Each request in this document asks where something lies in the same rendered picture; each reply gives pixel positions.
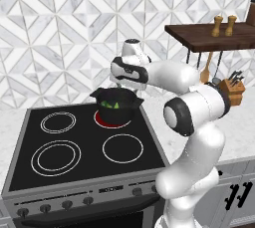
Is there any brown box on shelf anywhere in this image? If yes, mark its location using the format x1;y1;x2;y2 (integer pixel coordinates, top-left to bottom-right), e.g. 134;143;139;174
245;0;255;26

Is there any grey cupboard door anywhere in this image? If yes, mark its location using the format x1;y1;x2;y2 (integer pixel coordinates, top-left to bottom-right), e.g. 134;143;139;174
228;171;255;226
193;175;241;228

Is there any grey drawer front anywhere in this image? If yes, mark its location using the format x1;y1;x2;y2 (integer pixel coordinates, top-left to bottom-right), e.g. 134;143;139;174
216;159;255;178

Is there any dark wooden wall shelf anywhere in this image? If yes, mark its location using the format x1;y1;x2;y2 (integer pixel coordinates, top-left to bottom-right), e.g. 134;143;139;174
164;21;255;54

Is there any black cooking pot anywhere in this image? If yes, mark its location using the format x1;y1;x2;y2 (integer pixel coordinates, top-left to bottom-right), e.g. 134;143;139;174
90;87;145;127

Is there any dark hanging ladle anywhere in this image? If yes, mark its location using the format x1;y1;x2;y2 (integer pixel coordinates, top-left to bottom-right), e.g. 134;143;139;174
211;51;224;86

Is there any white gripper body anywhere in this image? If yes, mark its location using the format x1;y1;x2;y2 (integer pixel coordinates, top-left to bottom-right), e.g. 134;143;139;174
114;78;147;93

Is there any black and grey stove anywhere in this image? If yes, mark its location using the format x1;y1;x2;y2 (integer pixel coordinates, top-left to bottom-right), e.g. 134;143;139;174
1;103;171;228

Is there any wooden spatula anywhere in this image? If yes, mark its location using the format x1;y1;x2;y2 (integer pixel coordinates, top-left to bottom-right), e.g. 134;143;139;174
199;51;214;85

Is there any green broccoli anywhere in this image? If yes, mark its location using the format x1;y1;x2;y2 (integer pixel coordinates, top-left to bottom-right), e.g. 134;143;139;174
101;100;114;109

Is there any black cupboard handle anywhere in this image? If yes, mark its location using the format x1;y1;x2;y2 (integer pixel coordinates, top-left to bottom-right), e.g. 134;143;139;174
224;183;241;211
236;181;254;209

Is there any wooden salt shaker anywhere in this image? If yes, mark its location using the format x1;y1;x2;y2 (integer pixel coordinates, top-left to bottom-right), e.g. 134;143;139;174
211;15;223;38

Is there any wooden knife block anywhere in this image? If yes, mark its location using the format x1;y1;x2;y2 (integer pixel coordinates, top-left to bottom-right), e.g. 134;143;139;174
217;70;247;108

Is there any wooden pepper shaker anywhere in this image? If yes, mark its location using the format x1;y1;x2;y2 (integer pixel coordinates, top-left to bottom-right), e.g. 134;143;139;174
224;14;238;38

